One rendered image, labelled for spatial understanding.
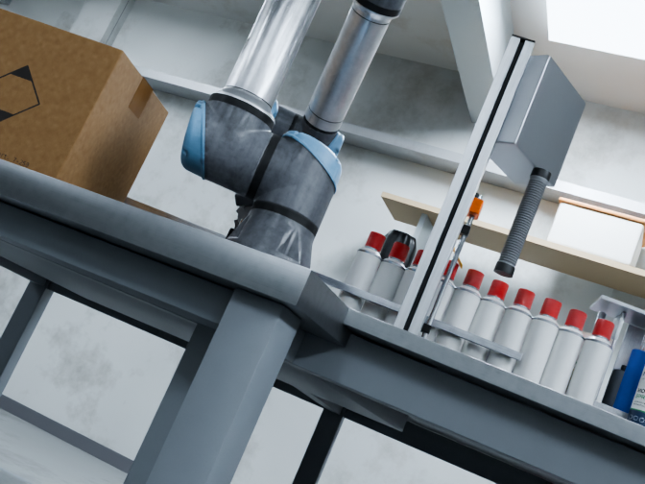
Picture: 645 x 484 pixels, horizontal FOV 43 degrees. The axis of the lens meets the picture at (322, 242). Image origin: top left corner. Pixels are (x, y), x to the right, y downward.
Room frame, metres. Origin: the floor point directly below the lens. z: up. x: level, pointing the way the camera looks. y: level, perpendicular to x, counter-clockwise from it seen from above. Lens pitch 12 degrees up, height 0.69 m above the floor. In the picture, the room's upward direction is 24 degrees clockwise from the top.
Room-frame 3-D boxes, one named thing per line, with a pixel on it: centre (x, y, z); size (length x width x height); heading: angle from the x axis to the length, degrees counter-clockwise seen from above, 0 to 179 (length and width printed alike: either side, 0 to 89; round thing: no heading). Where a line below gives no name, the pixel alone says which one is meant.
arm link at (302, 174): (1.32, 0.08, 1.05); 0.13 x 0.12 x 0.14; 94
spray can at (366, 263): (1.58, -0.10, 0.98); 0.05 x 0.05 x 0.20
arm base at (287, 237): (1.31, 0.07, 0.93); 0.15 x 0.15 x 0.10
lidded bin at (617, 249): (4.02, -1.30, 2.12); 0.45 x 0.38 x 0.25; 67
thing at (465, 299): (1.53, -0.30, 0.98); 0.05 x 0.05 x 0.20
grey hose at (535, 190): (1.43, -0.32, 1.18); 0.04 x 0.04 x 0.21
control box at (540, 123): (1.46, -0.27, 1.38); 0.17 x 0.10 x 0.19; 133
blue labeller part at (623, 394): (1.51, -0.64, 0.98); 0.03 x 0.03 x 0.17
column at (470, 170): (1.41, -0.20, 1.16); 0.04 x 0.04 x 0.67; 78
